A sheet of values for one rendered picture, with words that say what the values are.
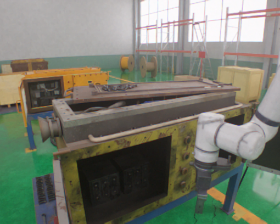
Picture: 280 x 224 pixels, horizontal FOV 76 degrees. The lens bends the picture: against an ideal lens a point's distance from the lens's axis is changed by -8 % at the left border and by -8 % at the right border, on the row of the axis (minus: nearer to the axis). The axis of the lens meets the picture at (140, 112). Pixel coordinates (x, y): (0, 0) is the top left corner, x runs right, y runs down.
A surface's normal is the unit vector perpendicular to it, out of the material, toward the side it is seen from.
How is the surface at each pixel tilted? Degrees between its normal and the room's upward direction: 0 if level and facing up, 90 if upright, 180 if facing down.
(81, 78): 90
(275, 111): 98
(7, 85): 90
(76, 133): 90
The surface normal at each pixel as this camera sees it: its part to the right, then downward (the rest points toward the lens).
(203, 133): -0.83, 0.11
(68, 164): 0.51, 0.27
